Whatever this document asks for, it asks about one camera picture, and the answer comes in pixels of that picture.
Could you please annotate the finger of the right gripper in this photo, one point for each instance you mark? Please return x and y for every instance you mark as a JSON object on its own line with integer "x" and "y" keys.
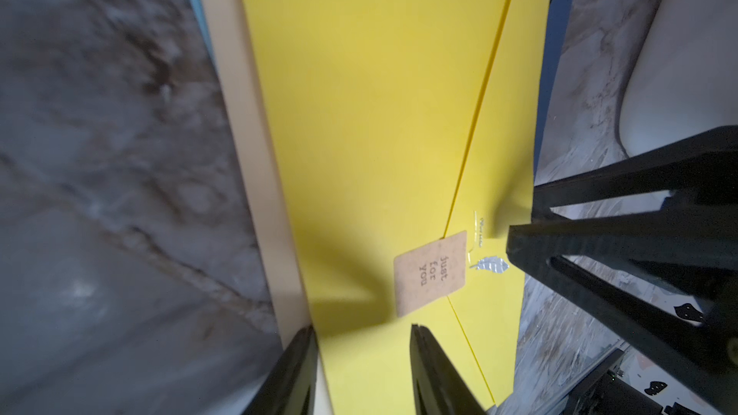
{"x": 701, "y": 169}
{"x": 697, "y": 244}

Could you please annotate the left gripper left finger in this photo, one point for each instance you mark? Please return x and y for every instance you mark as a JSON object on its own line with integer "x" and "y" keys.
{"x": 290, "y": 386}

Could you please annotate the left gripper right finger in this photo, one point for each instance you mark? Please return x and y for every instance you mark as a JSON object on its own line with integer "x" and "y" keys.
{"x": 437, "y": 387}

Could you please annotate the white storage box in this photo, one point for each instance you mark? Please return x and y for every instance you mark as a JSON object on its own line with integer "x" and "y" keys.
{"x": 685, "y": 79}

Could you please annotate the yellow envelope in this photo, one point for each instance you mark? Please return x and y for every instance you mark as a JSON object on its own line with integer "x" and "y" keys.
{"x": 403, "y": 132}

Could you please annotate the tan envelope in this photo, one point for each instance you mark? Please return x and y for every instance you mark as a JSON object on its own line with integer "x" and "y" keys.
{"x": 237, "y": 72}

